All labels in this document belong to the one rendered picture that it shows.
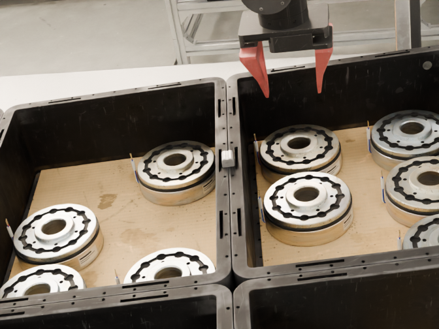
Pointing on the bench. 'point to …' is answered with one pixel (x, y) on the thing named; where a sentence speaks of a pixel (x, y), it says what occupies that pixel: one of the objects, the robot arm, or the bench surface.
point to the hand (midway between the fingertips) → (292, 87)
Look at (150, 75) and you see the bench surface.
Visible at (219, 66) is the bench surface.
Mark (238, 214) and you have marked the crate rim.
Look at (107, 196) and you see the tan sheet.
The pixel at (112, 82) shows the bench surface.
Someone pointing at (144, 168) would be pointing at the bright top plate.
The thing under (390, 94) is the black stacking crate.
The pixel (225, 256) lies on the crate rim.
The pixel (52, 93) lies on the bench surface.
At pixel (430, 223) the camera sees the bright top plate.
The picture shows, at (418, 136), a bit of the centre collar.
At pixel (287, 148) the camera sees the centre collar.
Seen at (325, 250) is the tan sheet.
